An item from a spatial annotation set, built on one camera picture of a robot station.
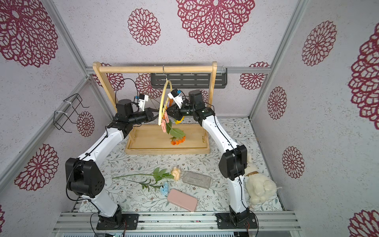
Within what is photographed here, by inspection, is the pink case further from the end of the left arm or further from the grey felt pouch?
the end of the left arm

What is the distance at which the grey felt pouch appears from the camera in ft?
2.79

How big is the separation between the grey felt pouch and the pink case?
0.07m

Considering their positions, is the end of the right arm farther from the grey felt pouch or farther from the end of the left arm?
the grey felt pouch

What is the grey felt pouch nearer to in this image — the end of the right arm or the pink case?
the pink case

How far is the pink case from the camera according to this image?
0.79m
